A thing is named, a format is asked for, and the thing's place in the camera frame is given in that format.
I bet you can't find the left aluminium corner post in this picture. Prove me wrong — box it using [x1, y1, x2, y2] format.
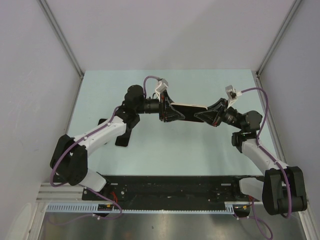
[36, 0, 84, 80]

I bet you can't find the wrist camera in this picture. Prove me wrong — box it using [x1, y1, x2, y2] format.
[225, 85, 242, 108]
[154, 78, 169, 98]

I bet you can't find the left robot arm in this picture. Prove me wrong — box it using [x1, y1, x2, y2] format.
[50, 85, 185, 200]

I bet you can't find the aluminium corner post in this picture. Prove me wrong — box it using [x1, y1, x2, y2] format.
[255, 0, 304, 77]
[36, 0, 84, 80]

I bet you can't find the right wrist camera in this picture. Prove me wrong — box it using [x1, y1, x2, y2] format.
[225, 85, 242, 108]

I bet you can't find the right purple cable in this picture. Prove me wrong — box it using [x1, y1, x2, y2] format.
[237, 87, 293, 238]

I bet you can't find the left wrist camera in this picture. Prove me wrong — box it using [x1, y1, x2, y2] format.
[154, 78, 169, 98]

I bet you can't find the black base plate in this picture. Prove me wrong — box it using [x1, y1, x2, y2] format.
[51, 174, 261, 211]

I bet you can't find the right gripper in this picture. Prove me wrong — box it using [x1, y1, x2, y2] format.
[194, 97, 244, 130]

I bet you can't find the white slotted cable duct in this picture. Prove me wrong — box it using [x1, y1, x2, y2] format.
[46, 202, 237, 215]

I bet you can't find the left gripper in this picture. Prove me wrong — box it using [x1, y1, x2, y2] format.
[135, 90, 185, 123]

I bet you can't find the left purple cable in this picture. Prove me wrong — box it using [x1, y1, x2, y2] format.
[47, 75, 161, 227]

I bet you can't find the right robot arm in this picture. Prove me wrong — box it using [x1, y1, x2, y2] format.
[194, 98, 308, 217]

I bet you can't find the bare phone silver edge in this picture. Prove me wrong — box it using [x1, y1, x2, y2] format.
[115, 132, 131, 148]

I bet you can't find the right aluminium corner post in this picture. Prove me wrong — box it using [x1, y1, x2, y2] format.
[255, 0, 304, 77]

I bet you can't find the purple cable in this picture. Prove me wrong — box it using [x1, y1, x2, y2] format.
[237, 87, 293, 238]
[47, 75, 161, 227]

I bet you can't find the right side aluminium rail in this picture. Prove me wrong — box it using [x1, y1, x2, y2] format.
[252, 71, 289, 181]

